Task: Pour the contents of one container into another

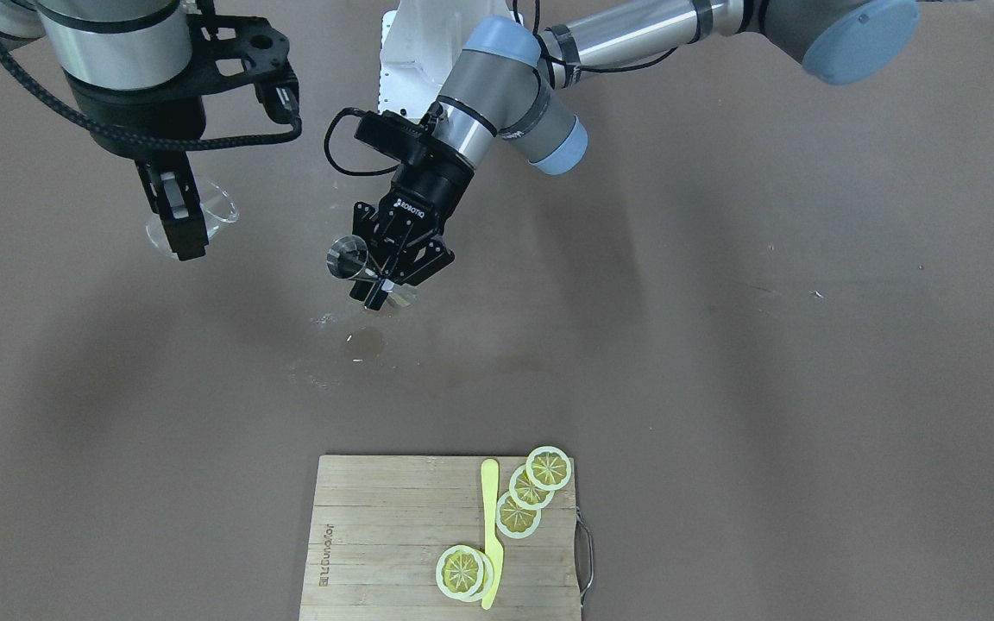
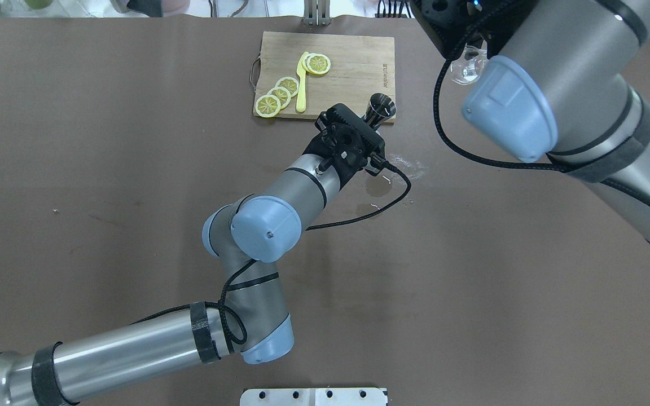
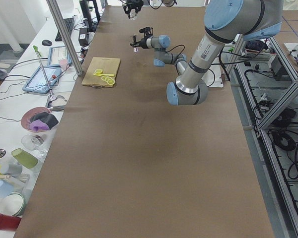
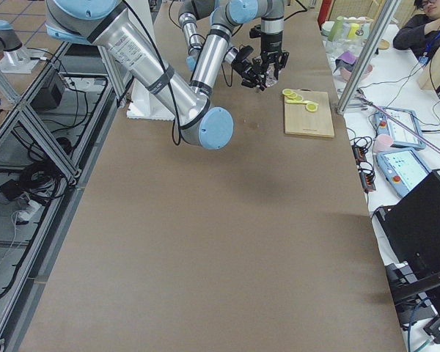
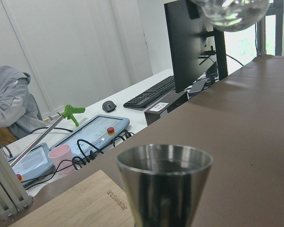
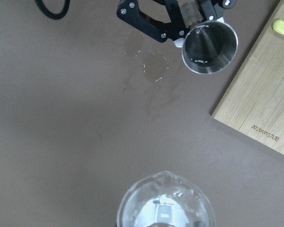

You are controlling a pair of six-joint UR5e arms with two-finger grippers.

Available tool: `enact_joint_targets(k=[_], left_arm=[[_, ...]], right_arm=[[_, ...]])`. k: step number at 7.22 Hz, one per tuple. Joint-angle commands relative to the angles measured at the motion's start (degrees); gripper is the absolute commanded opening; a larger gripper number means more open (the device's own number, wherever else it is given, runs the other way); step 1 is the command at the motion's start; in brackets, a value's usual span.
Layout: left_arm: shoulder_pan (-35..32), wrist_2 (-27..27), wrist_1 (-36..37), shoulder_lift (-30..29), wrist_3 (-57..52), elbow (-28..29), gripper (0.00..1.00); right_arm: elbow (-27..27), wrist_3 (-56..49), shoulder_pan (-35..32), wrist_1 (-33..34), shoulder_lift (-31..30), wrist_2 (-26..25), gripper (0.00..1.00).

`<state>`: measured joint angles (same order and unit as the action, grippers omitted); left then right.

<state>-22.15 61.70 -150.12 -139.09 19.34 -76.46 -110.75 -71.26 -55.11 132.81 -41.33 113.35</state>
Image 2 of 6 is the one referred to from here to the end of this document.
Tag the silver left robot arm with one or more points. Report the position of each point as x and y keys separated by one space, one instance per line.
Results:
x=101 y=211

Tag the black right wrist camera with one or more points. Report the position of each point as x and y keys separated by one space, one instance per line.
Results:
x=451 y=25

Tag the yellow plastic knife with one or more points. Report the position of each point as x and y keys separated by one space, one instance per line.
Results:
x=301 y=97

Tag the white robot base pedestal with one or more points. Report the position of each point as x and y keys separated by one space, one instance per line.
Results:
x=316 y=396

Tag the steel double jigger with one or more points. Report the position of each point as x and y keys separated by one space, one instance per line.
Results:
x=380 y=108

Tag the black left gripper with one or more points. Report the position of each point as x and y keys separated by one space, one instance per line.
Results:
x=312 y=149

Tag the bamboo cutting board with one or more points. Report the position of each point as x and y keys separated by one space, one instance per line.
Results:
x=361 y=66

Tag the clear glass measuring cup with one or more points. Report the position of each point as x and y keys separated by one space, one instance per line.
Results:
x=469 y=67

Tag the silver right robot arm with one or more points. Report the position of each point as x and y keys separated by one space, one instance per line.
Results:
x=556 y=89

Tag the lemon slice under pair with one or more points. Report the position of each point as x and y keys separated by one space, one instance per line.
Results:
x=304 y=62

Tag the lemon slice front pair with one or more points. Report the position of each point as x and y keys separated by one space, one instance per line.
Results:
x=319 y=64

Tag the aluminium frame post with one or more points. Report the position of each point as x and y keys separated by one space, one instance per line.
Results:
x=317 y=13

